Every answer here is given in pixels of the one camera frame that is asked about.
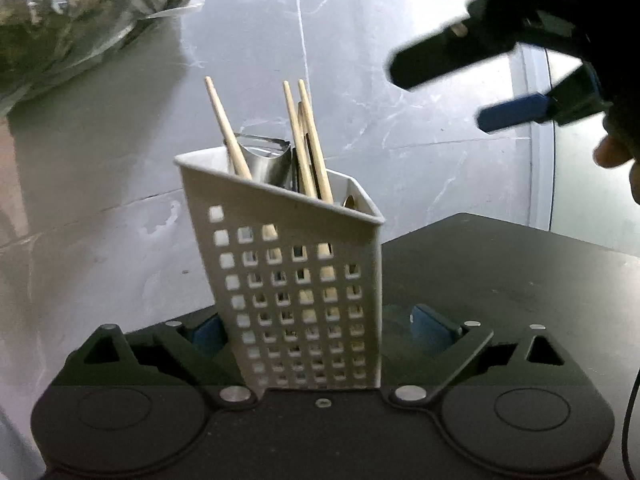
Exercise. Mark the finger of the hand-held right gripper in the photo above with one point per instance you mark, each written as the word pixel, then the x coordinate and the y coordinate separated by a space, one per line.
pixel 510 112
pixel 440 60

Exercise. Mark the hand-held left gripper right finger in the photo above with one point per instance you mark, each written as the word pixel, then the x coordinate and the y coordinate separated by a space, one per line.
pixel 427 325

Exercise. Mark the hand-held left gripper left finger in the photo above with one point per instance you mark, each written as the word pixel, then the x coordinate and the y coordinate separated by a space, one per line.
pixel 206 336

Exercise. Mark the white perforated utensil holder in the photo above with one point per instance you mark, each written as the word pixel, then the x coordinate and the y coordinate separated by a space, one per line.
pixel 290 310

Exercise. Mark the large steel spoon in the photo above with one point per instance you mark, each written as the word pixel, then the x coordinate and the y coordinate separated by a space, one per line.
pixel 350 202

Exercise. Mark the dark chopstick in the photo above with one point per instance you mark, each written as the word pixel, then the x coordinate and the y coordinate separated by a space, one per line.
pixel 301 115

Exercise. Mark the wooden chopstick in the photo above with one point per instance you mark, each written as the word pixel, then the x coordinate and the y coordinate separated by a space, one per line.
pixel 225 125
pixel 296 125
pixel 319 160

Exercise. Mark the person's right hand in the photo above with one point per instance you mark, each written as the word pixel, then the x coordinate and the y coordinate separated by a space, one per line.
pixel 617 150

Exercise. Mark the plastic bag of dried greens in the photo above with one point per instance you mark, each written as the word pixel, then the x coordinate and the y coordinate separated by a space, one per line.
pixel 75 20

